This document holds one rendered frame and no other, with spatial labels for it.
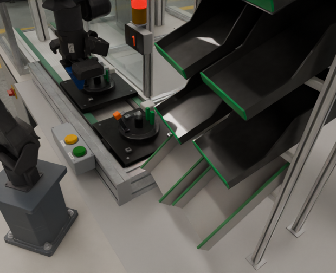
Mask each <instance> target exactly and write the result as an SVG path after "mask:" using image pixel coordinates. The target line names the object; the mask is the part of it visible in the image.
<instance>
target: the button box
mask: <svg viewBox="0 0 336 273"><path fill-rule="evenodd" d="M51 132H52V134H53V138H54V141H55V142H56V144H57V146H58V148H59V149H60V151H61V152H62V154H63V156H64V157H65V159H66V160H67V162H68V163H69V165H70V167H71V168H72V170H73V172H74V173H75V175H76V176H78V175H80V174H83V173H85V172H87V171H90V170H92V169H94V168H96V163H95V156H94V154H93V152H92V151H91V150H90V148H89V147H88V146H87V144H86V143H85V142H84V140H83V139H82V137H81V136H80V135H79V133H78V132H77V131H76V129H75V128H74V126H73V125H72V124H71V123H70V122H66V123H63V124H61V125H58V126H55V127H52V128H51ZM69 134H75V135H76V136H77V142H75V143H73V144H68V143H66V142H65V137H66V136H67V135H69ZM77 146H83V147H85V148H86V153H85V154H84V155H82V156H79V157H78V156H75V155H74V154H73V149H74V148H75V147H77Z"/></svg>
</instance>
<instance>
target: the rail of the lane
mask: <svg viewBox="0 0 336 273"><path fill-rule="evenodd" d="M28 67H29V71H30V75H31V77H32V81H33V83H34V85H35V86H36V88H37V89H38V91H39V92H40V93H41V95H42V96H43V98H44V99H45V100H46V102H47V104H48V105H49V106H50V108H51V109H52V111H53V112H54V113H55V115H56V116H57V118H58V119H59V121H60V122H61V123H62V124H64V123H66V122H70V123H71V124H72V125H73V126H74V128H75V129H76V131H77V132H78V133H79V135H80V136H81V137H82V139H83V140H84V142H85V143H86V144H87V146H88V147H89V148H90V150H91V151H92V152H93V154H94V156H95V163H96V168H94V169H93V170H94V171H95V173H96V174H97V175H98V177H99V178H100V180H101V181H102V183H103V184H104V185H105V187H106V189H107V190H108V191H109V193H110V194H111V196H112V197H113V199H114V200H115V201H116V203H117V204H118V206H122V205H124V204H125V203H127V202H129V201H131V200H132V193H131V179H130V177H129V176H128V175H127V173H126V172H125V171H124V169H123V168H122V167H121V166H120V165H119V163H118V162H117V161H116V160H115V158H114V157H113V156H112V155H111V152H112V149H111V147H110V146H109V144H108V143H107V142H106V141H105V140H104V138H103V139H101V140H100V139H99V138H98V137H97V136H96V134H95V133H94V132H93V131H92V129H91V128H90V127H89V126H88V124H87V123H86V122H85V120H84V119H83V118H82V117H81V115H80V114H79V113H78V112H77V110H76V109H75V108H74V107H73V105H72V104H71V103H70V102H69V100H68V99H67V98H66V97H65V95H64V94H63V93H62V92H61V90H60V89H59V88H58V86H57V85H56V84H55V83H54V81H53V80H52V79H51V78H50V76H49V75H48V74H47V73H46V71H45V70H44V69H43V68H42V66H41V65H40V64H39V63H38V62H37V61H35V62H33V63H31V62H30V63H28Z"/></svg>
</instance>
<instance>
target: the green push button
mask: <svg viewBox="0 0 336 273"><path fill-rule="evenodd" d="M85 153H86V148H85V147H83V146H77V147H75V148H74V149H73V154H74V155H75V156H78V157H79V156H82V155H84V154H85Z"/></svg>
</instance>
